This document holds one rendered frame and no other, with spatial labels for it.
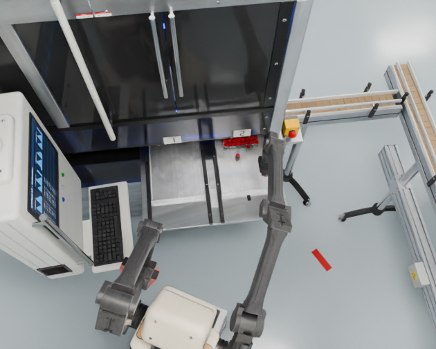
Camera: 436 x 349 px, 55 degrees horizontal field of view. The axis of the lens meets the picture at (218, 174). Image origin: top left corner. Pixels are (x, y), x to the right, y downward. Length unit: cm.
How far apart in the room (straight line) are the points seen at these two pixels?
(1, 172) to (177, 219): 86
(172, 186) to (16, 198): 85
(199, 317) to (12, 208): 68
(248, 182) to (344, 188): 123
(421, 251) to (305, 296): 78
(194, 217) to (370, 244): 145
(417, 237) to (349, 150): 102
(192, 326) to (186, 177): 91
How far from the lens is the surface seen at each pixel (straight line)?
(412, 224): 260
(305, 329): 285
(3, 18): 153
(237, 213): 203
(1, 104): 169
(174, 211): 204
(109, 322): 126
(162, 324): 142
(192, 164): 214
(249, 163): 215
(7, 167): 150
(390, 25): 427
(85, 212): 284
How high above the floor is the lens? 278
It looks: 64 degrees down
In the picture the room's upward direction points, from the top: straight up
